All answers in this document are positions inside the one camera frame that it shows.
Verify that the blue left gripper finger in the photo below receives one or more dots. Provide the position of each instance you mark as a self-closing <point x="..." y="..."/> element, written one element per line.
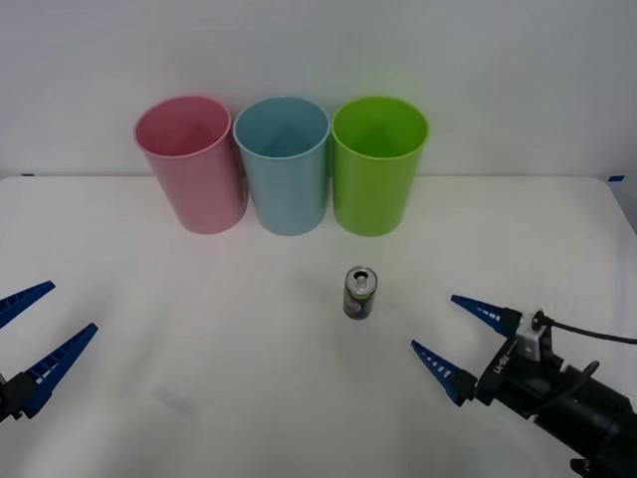
<point x="22" y="298"/>
<point x="47" y="368"/>

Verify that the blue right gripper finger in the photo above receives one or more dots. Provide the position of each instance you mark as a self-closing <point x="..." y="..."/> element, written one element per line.
<point x="485" y="309"/>
<point x="445" y="371"/>

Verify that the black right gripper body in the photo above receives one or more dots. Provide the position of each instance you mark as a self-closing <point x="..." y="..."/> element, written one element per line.
<point x="507" y="378"/>

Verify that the pink plastic bin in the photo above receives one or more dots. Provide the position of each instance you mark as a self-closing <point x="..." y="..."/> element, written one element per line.
<point x="199" y="189"/>

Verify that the dark drink can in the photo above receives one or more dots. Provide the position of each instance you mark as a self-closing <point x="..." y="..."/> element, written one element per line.
<point x="359" y="301"/>

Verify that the silver and black right arm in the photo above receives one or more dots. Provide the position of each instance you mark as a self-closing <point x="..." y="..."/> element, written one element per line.
<point x="592" y="408"/>

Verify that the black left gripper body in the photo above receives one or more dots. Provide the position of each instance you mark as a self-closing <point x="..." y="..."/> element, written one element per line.
<point x="4" y="398"/>

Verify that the pale blue plastic bin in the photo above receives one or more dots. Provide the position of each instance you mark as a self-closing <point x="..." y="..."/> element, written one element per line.
<point x="291" y="194"/>

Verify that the green plastic bin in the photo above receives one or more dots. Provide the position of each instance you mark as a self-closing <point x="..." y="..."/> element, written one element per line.
<point x="370" y="194"/>

